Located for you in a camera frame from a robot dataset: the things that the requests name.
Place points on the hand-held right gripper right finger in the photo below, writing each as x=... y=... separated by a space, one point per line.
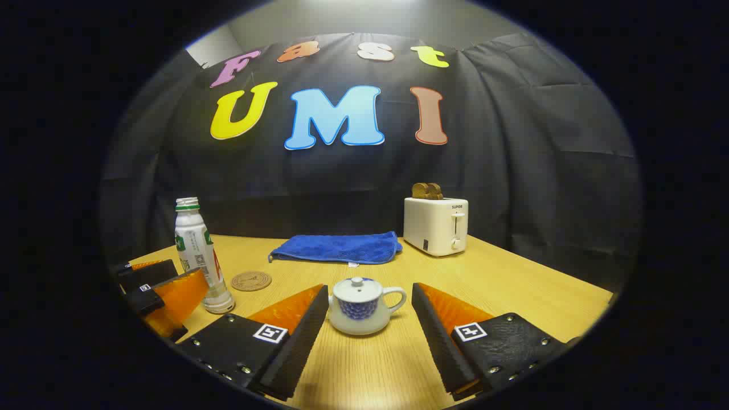
x=438 y=341

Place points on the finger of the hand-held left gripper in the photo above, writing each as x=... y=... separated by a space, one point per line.
x=148 y=276
x=149 y=300

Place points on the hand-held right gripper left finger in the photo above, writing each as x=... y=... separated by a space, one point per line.
x=302 y=341

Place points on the white green label water bottle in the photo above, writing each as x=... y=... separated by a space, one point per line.
x=196 y=245

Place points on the white blue patterned teacup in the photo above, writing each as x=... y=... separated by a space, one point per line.
x=359 y=322

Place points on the round brown coaster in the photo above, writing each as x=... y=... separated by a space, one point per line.
x=251 y=281

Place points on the blue folded towel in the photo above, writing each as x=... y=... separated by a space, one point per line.
x=336 y=249

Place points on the white toaster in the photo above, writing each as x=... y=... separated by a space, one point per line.
x=433 y=228

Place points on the black backdrop cloth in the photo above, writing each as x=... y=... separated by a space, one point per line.
x=512 y=171

